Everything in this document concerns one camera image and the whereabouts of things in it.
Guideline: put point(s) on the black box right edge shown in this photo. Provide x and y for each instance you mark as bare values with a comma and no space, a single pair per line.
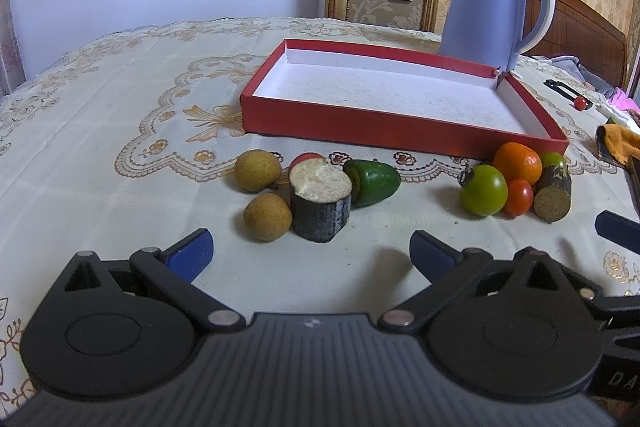
633,168

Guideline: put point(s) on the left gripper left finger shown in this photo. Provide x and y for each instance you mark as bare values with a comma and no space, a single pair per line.
168,276

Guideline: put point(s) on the green tomato with stem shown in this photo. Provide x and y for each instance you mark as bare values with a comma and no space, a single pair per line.
483,190

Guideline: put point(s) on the dark green avocado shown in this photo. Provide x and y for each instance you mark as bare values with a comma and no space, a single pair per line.
372,181

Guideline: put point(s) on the cream lace tablecloth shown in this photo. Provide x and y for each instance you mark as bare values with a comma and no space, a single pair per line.
130,142

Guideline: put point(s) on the black frame tool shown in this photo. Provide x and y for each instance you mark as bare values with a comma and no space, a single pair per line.
565,91

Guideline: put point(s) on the orange tangerine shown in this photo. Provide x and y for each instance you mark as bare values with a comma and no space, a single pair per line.
518,161

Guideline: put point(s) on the red cherry tomato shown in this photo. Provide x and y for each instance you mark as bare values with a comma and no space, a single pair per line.
302,157
520,198

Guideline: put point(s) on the blue electric kettle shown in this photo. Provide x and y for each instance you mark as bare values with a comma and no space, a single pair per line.
491,32

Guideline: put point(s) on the large sugarcane piece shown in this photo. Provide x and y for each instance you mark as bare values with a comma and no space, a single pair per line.
320,197

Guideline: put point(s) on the brown longan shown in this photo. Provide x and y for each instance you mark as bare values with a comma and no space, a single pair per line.
267,217
255,170

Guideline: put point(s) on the small red ball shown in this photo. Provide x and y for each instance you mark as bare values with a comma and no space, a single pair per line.
580,103

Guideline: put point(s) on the orange cloth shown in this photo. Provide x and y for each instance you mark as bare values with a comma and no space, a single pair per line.
620,142

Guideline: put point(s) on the pink patterned curtain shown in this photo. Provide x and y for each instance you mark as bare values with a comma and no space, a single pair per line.
11,67

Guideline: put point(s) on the small sugarcane piece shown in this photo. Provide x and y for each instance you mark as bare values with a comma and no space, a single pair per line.
553,194

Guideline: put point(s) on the red shallow cardboard box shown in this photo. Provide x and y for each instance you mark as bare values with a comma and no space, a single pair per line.
364,94

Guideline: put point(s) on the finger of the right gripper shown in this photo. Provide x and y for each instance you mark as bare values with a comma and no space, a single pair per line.
618,230

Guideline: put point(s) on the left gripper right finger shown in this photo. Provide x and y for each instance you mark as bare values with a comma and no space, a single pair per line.
453,274

